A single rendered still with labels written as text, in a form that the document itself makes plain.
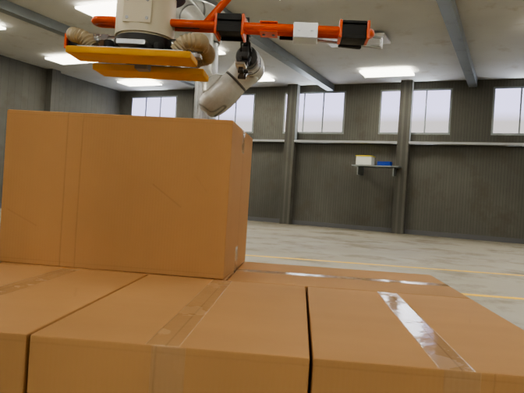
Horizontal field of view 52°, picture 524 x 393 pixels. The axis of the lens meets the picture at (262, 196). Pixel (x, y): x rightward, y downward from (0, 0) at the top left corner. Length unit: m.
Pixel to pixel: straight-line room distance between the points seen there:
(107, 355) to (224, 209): 0.63
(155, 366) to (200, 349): 0.07
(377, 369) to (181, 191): 0.76
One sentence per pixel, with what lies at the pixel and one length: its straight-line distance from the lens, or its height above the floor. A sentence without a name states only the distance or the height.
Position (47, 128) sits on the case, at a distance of 1.51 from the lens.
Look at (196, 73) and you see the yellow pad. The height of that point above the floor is 1.11.
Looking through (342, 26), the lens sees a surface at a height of 1.25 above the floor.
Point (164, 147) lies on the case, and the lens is 1.38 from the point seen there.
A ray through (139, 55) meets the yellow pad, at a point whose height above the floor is 1.11.
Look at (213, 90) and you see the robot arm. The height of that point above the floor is 1.13.
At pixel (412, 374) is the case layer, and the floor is 0.53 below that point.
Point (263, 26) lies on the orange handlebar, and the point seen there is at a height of 1.24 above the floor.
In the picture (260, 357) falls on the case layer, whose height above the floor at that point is 0.54.
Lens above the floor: 0.76
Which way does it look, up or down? level
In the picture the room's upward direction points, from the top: 4 degrees clockwise
